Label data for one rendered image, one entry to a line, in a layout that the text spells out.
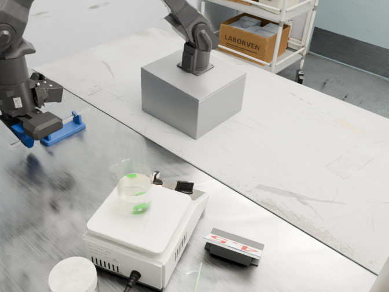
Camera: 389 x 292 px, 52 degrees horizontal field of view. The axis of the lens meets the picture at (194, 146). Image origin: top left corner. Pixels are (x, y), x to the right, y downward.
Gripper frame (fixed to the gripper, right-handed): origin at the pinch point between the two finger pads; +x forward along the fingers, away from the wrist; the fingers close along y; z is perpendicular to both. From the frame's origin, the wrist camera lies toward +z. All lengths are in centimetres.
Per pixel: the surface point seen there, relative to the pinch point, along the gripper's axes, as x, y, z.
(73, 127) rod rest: 3.5, -0.7, 10.3
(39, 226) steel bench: 4.6, -18.7, -10.5
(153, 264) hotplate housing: -2.0, -41.4, -7.0
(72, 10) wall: 24, 110, 92
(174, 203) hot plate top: -4.2, -37.4, 1.9
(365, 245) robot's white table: 5, -62, 22
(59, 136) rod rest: 3.5, -1.4, 6.2
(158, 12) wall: 39, 108, 155
